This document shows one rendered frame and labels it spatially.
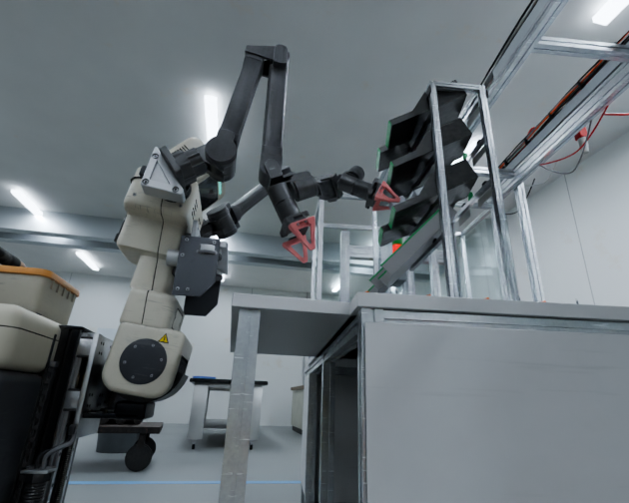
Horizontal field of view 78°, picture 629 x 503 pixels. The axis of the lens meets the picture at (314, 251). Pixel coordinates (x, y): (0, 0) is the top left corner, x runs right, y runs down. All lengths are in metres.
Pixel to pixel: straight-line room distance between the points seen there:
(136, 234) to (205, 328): 10.06
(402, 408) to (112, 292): 11.19
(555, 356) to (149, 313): 0.90
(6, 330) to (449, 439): 0.85
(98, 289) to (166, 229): 10.76
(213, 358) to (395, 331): 10.33
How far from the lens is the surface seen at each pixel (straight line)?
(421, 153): 1.31
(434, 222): 1.19
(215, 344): 11.08
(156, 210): 1.11
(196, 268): 1.03
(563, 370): 0.93
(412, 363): 0.79
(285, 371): 11.10
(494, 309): 0.88
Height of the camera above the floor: 0.65
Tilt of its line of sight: 21 degrees up
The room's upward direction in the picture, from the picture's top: 2 degrees clockwise
